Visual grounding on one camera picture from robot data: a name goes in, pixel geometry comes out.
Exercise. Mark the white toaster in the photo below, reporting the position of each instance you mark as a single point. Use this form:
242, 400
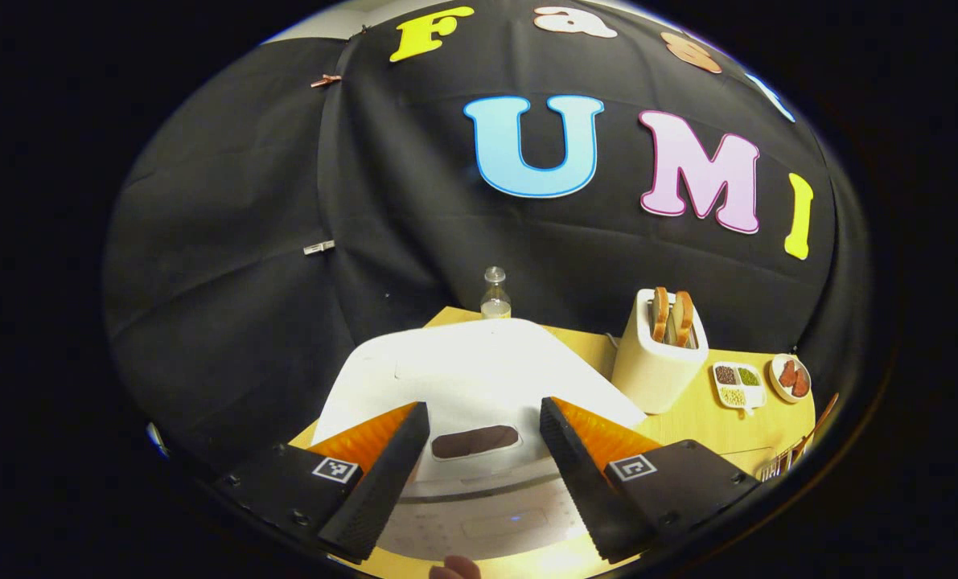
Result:
655, 378

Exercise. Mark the red meat piece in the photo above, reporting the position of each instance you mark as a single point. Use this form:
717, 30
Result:
801, 383
787, 374

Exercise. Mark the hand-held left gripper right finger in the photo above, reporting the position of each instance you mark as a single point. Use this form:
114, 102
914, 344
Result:
583, 482

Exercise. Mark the white rice cooker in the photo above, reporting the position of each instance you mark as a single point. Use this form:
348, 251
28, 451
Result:
478, 370

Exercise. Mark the white divided dish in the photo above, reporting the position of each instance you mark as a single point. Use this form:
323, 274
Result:
754, 396

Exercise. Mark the silver clothes peg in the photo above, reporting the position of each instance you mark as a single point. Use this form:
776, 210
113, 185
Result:
318, 247

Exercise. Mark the small glass bottle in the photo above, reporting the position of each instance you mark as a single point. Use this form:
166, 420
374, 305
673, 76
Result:
495, 301

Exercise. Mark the copper clothes peg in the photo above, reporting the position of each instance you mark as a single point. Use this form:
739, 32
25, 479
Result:
326, 80

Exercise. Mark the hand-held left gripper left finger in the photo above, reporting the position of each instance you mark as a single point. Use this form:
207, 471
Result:
374, 490

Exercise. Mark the brown wooden spoon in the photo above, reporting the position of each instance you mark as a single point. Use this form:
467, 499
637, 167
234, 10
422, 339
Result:
820, 422

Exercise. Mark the white round plate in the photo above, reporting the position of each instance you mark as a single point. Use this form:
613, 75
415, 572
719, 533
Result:
776, 390

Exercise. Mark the pile of green beans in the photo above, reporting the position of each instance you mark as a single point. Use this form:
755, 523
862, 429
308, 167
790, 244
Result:
749, 376

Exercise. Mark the pile of dark brown beans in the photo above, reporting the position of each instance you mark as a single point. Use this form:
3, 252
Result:
726, 375

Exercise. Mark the toasted bread slice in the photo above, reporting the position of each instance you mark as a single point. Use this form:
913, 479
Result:
683, 318
659, 314

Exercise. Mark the pile of pale soybeans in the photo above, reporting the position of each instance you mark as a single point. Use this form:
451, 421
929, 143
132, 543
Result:
733, 396

